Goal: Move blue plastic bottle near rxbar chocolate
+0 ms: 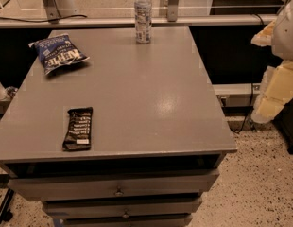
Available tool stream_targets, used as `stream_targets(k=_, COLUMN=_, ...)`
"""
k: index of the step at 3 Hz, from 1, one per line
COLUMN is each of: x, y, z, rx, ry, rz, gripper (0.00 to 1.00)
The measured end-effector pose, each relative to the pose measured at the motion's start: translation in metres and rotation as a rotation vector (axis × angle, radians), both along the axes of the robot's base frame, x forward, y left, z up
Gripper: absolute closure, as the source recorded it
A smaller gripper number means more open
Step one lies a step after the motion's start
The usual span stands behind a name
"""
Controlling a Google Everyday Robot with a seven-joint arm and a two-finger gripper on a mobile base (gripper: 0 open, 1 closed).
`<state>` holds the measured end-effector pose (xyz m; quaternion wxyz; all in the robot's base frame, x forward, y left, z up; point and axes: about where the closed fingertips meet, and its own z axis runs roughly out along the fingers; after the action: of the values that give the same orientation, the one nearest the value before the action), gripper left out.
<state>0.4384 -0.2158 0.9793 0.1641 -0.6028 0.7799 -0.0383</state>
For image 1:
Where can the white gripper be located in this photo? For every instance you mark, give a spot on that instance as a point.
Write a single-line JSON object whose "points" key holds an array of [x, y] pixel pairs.
{"points": [[286, 35]]}

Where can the clear plastic water bottle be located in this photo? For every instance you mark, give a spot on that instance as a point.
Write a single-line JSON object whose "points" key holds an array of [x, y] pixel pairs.
{"points": [[143, 20]]}

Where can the black RXBAR chocolate bar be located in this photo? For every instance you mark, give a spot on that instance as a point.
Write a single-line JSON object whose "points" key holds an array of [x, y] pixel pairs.
{"points": [[78, 136]]}

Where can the top grey drawer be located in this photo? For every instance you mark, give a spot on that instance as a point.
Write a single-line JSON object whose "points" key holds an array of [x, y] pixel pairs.
{"points": [[114, 186]]}

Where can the grey drawer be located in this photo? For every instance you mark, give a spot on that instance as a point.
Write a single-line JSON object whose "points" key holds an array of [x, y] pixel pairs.
{"points": [[122, 208], [114, 186], [179, 220]]}

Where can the middle grey drawer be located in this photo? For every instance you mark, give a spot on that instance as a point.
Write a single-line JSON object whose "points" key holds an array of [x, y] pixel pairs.
{"points": [[122, 208]]}

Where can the grey drawer cabinet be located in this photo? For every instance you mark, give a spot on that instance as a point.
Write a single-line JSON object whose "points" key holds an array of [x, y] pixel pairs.
{"points": [[154, 110]]}

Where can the bottom grey drawer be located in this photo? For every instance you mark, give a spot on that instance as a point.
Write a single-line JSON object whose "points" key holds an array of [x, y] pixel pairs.
{"points": [[179, 220]]}

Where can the blue Kettle chips bag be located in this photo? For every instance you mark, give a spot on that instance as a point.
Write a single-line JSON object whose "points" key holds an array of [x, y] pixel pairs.
{"points": [[55, 52]]}

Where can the white object at left edge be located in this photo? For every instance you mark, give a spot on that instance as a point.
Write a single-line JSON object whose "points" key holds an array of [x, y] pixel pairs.
{"points": [[0, 90]]}

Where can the black stand leg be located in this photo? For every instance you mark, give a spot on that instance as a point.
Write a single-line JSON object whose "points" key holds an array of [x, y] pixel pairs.
{"points": [[5, 213]]}

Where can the grey metal post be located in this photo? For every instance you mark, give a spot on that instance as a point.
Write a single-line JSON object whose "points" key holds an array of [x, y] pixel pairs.
{"points": [[172, 10]]}

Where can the white pedestal base background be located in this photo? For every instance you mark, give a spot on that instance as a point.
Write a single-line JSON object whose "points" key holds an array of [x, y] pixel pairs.
{"points": [[56, 9]]}

